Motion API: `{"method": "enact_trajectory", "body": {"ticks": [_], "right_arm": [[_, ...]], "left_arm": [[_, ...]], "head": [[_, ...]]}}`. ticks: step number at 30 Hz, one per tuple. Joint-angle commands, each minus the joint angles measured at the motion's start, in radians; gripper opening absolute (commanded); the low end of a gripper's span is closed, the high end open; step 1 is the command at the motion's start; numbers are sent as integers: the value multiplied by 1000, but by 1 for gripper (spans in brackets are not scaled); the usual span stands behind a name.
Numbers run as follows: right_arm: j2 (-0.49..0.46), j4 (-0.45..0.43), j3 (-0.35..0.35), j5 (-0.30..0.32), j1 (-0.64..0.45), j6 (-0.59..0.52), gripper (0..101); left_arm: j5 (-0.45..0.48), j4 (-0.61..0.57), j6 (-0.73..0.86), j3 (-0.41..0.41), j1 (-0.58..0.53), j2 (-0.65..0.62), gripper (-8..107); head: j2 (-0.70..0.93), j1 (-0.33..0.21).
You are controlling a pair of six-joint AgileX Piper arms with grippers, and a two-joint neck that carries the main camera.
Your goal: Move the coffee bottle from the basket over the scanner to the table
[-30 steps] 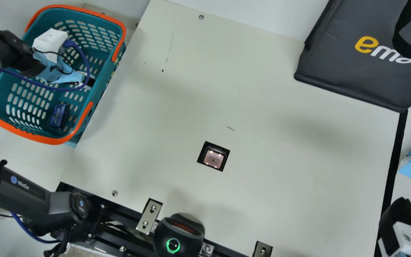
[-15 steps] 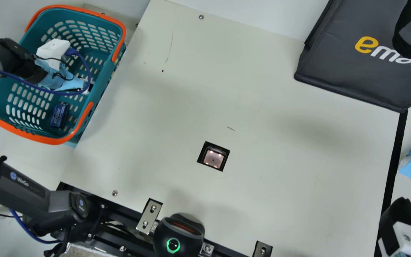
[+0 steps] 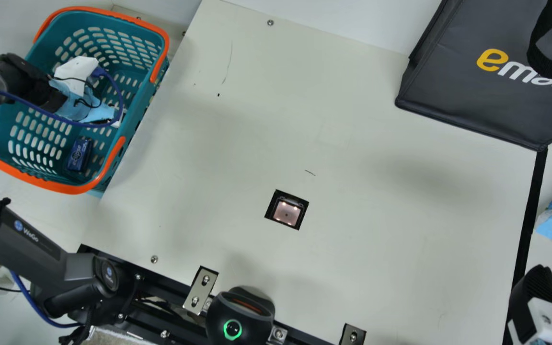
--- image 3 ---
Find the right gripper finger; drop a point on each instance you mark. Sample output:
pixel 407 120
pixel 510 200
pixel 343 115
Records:
pixel 539 292

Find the black device with green light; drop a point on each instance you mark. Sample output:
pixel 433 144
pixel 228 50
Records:
pixel 237 316

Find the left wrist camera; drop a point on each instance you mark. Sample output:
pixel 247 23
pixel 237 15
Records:
pixel 77 69

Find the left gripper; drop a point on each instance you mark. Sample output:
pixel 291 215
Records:
pixel 82 109

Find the small square scanner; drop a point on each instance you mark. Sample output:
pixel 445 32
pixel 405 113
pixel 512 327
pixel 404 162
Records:
pixel 286 211

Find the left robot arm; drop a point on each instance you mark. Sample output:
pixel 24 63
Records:
pixel 22 239

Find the teal shopping basket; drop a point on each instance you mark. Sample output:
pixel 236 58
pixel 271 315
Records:
pixel 31 139

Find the small blue box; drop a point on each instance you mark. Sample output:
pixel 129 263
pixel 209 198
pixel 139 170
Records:
pixel 79 154

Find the black strip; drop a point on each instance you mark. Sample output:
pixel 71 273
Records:
pixel 532 206

